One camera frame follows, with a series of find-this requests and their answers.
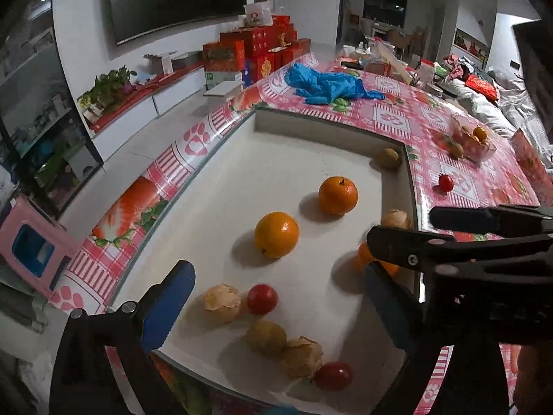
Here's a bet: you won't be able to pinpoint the pink box with blue window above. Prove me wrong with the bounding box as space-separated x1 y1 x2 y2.
0 194 75 300

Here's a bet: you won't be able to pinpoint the black television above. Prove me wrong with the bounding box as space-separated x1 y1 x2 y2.
107 0 248 46

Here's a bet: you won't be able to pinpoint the tan husked physalis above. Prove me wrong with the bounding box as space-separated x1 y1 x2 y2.
279 336 325 379
380 209 413 231
203 284 243 324

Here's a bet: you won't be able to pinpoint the grey striped blanket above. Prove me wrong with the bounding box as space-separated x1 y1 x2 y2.
458 69 553 165

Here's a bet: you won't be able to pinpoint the small orange mandarin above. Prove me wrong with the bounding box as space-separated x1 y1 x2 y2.
355 242 400 277

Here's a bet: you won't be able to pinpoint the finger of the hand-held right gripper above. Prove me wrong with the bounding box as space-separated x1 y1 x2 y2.
366 225 553 269
430 204 553 238

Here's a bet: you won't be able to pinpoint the white television cabinet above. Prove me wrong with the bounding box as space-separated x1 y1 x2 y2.
88 65 208 141

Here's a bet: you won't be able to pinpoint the black glass cabinet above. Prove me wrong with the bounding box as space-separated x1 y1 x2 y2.
0 30 104 217

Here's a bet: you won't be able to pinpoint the white paper bag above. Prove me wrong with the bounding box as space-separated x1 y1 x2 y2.
243 2 274 27

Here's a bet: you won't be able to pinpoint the clear glass bowl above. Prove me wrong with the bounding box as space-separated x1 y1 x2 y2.
449 114 497 163

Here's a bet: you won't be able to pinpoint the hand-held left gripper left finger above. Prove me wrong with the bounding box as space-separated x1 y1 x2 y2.
49 260 196 415

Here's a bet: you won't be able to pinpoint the blue rubber gloves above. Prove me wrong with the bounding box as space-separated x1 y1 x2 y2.
284 63 386 105

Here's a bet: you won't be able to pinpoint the open cardboard box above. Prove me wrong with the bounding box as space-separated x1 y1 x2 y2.
144 52 204 74

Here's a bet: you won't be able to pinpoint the red strawberry print tablecloth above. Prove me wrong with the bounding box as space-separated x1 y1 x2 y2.
47 52 553 415

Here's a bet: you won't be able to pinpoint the stack of red gift boxes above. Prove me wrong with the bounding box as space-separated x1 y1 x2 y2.
202 15 312 85

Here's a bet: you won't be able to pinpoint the white rectangular tray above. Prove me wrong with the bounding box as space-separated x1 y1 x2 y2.
106 106 422 409

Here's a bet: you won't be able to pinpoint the pile of clothes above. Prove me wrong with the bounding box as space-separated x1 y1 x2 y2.
432 54 499 100

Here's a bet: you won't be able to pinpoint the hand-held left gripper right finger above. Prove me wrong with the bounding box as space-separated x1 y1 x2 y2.
363 261 506 415

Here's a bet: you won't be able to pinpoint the green potted plant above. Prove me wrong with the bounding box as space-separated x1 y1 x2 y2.
78 66 138 117

